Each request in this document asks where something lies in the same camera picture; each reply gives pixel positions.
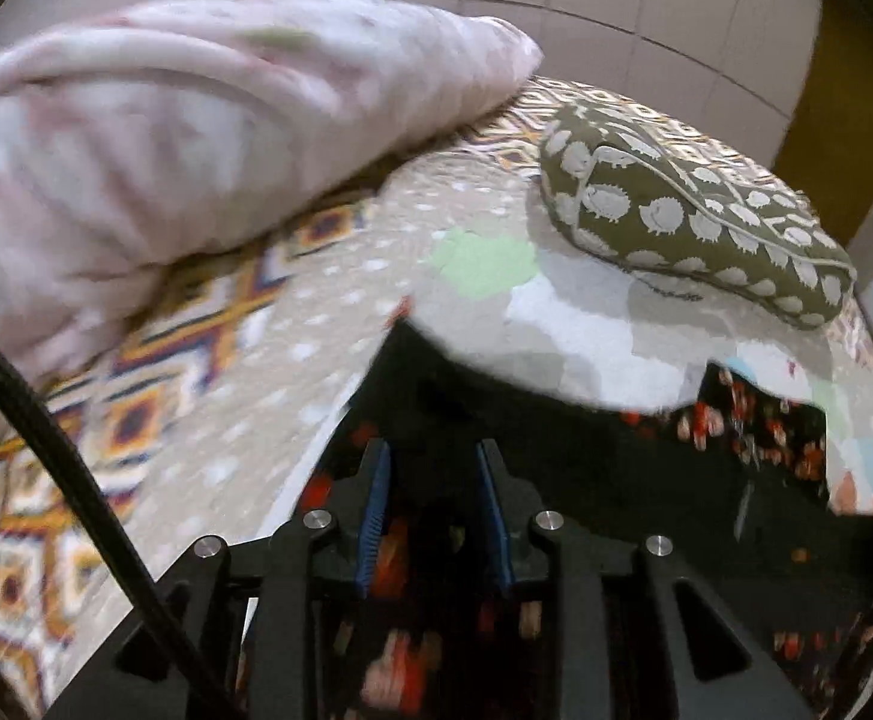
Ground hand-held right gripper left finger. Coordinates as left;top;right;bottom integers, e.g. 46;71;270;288
46;439;394;720

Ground green hedgehog print pillow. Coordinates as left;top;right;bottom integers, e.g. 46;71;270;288
539;101;857;329

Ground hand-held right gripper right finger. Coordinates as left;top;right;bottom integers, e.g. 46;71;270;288
477;439;820;720

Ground pink quilted comforter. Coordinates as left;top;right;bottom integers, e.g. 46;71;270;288
0;0;546;458

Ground brown wooden door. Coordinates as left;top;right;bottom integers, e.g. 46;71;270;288
772;0;873;241

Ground black cable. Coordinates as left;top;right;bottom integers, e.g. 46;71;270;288
0;315;246;720

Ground patterned bedspread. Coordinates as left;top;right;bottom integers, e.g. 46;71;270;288
0;75;873;720

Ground black floral dress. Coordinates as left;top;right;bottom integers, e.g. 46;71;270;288
237;319;873;720

